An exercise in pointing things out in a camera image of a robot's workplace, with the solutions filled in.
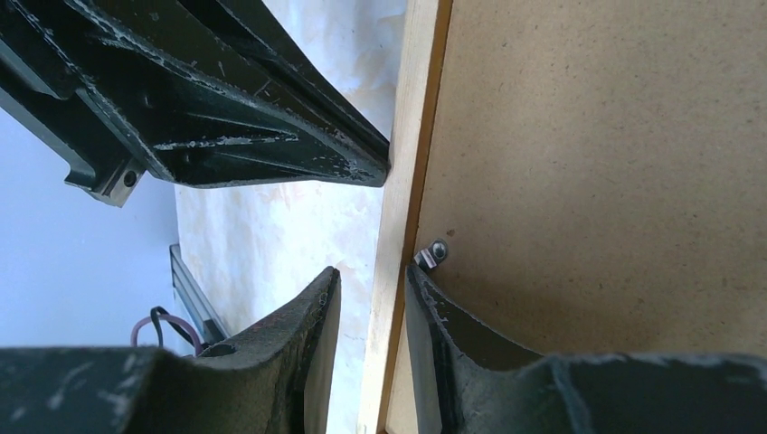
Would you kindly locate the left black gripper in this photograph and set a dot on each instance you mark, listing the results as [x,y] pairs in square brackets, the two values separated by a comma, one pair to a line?
[206,94]

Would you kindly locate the wooden picture frame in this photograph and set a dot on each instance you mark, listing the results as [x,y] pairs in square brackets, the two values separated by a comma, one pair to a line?
[425,34]

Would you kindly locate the aluminium rail front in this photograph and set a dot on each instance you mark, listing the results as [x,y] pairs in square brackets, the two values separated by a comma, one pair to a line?
[207,323]

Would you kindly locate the small metal frame clip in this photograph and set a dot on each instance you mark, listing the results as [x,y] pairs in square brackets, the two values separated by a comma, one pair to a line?
[430,257]

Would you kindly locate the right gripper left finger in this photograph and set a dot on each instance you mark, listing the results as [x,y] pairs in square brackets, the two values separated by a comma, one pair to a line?
[273,377]

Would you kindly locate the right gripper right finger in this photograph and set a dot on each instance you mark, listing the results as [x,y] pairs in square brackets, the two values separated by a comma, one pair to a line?
[468,378]

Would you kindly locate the brown backing board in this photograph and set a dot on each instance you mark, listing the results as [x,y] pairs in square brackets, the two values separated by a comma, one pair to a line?
[598,170]

